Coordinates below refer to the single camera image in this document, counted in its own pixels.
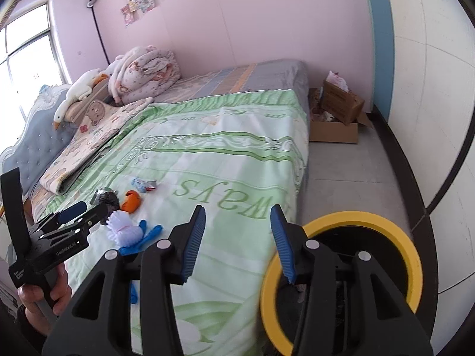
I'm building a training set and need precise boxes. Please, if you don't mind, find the orange peel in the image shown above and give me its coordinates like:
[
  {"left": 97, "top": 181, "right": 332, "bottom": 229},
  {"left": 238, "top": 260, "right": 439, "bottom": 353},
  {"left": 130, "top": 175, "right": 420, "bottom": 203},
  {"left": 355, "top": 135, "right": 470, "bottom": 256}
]
[{"left": 120, "top": 190, "right": 142, "bottom": 214}]

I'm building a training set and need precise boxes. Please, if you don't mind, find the blue white candy wrapper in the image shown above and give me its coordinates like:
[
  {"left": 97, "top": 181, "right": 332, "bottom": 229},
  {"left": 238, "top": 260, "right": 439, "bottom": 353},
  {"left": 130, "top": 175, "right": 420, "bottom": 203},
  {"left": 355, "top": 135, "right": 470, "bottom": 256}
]
[{"left": 131, "top": 178, "right": 148, "bottom": 193}]

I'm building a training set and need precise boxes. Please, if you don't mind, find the black plastic bag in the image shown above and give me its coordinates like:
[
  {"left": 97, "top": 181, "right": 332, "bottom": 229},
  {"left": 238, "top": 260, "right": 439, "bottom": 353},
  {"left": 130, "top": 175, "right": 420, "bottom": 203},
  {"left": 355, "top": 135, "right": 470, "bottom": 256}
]
[{"left": 90, "top": 188, "right": 120, "bottom": 226}]

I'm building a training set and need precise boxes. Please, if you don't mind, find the yellow rimmed black trash bin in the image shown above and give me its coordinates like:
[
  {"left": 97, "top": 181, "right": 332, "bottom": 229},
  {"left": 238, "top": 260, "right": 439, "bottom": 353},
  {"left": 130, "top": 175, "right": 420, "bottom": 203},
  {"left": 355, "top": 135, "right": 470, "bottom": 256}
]
[{"left": 260, "top": 211, "right": 432, "bottom": 355}]

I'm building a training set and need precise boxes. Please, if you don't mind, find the bedroom window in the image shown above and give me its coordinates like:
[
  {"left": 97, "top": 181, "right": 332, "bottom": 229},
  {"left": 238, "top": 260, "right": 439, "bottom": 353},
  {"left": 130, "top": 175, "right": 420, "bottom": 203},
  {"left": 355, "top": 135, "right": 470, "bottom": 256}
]
[{"left": 1, "top": 2, "right": 69, "bottom": 149}]

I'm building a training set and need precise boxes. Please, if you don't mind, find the person's left hand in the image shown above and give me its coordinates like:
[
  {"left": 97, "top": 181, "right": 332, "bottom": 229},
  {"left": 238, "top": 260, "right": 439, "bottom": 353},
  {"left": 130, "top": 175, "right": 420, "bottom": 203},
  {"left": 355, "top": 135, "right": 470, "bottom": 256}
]
[{"left": 16, "top": 262, "right": 73, "bottom": 336}]

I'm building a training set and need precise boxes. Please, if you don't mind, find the green floral bed quilt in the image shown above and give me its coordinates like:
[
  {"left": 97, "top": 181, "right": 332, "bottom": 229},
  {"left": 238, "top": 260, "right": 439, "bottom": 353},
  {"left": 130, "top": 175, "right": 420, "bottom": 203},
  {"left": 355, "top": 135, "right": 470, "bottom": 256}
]
[{"left": 36, "top": 88, "right": 311, "bottom": 356}]

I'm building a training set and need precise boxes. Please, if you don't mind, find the blue tufted bed headboard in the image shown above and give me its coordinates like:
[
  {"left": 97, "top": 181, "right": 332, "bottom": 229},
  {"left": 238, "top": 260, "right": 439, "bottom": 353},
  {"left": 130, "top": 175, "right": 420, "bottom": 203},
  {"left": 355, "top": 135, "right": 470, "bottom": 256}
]
[{"left": 1, "top": 85, "right": 77, "bottom": 197}]

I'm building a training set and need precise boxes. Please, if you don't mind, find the cardboard box on floor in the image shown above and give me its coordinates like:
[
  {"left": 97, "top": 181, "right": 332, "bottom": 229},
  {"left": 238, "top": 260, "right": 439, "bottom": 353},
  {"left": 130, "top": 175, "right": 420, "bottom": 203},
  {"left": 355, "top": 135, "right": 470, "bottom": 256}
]
[{"left": 309, "top": 71, "right": 372, "bottom": 145}]

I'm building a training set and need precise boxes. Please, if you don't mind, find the striped brown pillow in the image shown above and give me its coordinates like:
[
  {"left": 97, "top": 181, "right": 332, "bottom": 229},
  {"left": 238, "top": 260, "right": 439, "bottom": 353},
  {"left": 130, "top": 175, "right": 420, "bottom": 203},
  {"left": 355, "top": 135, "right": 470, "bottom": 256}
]
[{"left": 64, "top": 79, "right": 110, "bottom": 125}]

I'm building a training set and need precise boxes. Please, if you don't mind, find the folded bear print blanket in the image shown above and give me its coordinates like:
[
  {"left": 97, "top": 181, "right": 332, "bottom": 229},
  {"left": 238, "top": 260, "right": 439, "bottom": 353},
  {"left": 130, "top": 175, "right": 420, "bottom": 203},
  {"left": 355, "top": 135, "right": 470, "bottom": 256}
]
[{"left": 39, "top": 97, "right": 153, "bottom": 195}]

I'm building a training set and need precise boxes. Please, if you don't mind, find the striped bed sheet mattress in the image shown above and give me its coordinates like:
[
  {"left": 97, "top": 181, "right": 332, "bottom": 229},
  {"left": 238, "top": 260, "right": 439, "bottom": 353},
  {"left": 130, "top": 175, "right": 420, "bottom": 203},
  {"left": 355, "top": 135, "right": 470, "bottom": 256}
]
[{"left": 140, "top": 60, "right": 309, "bottom": 169}]

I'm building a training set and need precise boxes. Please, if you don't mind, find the white goose plush toy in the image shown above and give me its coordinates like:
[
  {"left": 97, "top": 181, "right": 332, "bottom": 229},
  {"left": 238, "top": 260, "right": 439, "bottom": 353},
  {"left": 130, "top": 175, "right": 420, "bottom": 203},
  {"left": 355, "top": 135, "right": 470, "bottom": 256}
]
[{"left": 53, "top": 68, "right": 102, "bottom": 130}]

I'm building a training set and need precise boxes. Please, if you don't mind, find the folded pink floral comforter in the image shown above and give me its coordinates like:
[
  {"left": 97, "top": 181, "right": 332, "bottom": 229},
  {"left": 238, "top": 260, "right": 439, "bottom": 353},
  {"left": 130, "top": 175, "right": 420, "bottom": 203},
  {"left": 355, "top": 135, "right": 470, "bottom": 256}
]
[{"left": 108, "top": 45, "right": 181, "bottom": 106}]

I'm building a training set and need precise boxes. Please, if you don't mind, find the white wardrobe with blue edge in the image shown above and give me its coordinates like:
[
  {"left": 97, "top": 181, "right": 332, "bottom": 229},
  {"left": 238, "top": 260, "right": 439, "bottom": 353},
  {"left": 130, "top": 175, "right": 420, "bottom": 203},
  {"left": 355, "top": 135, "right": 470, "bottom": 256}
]
[{"left": 369, "top": 0, "right": 474, "bottom": 353}]

